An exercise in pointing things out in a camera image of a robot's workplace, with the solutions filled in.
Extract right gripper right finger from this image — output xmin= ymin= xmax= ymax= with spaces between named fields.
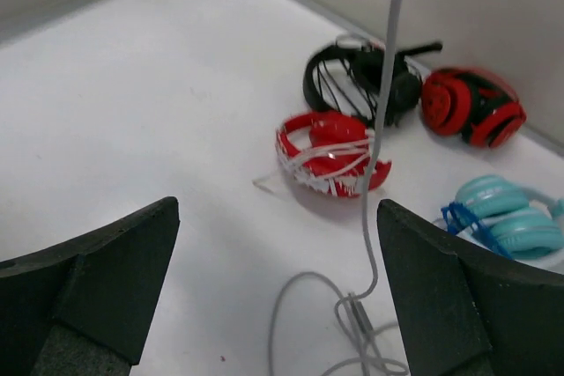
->
xmin=377 ymin=199 xmax=563 ymax=375

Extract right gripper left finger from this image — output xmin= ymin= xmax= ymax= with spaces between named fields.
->
xmin=1 ymin=196 xmax=180 ymax=375

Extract grey headphone cable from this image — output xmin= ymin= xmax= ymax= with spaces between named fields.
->
xmin=267 ymin=0 xmax=415 ymax=376

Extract red white headphones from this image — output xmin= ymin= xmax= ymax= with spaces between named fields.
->
xmin=275 ymin=112 xmax=375 ymax=198

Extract red black headphones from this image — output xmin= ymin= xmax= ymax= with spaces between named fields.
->
xmin=420 ymin=68 xmax=527 ymax=148

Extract teal headphones blue cable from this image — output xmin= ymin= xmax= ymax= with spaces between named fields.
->
xmin=433 ymin=173 xmax=564 ymax=274

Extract black headset with cable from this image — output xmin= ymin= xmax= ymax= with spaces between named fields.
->
xmin=302 ymin=33 xmax=443 ymax=127

